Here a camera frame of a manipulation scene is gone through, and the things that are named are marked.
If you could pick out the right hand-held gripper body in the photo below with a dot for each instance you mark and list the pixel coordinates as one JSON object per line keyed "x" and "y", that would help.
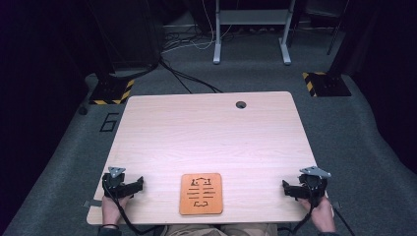
{"x": 313, "y": 185}

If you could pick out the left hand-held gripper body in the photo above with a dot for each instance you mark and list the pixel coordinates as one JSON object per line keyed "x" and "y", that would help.
{"x": 114, "y": 183}

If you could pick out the person's left hand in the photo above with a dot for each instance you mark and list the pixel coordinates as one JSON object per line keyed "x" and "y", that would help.
{"x": 113, "y": 209}

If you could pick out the person's right hand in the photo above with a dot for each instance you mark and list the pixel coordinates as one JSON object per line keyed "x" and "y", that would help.
{"x": 323, "y": 216}

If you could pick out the grey tape strip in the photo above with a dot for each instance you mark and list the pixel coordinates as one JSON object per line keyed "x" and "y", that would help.
{"x": 91, "y": 203}

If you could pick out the orange wooden board with cutouts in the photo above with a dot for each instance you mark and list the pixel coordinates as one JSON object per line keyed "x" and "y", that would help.
{"x": 201, "y": 194}

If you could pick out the small black round floor object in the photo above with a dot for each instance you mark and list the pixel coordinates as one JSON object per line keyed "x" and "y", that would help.
{"x": 82, "y": 110}

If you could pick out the black yellow striped stand base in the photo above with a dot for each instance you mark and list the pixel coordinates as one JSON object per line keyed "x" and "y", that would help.
{"x": 111, "y": 91}
{"x": 326, "y": 84}

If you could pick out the dark cabinet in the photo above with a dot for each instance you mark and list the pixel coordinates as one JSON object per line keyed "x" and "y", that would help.
{"x": 131, "y": 32}

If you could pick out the black stand pole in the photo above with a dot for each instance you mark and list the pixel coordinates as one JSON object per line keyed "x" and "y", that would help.
{"x": 337, "y": 29}

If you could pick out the white metal desk frame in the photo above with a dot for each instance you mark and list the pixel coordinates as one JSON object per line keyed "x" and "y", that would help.
{"x": 250, "y": 18}

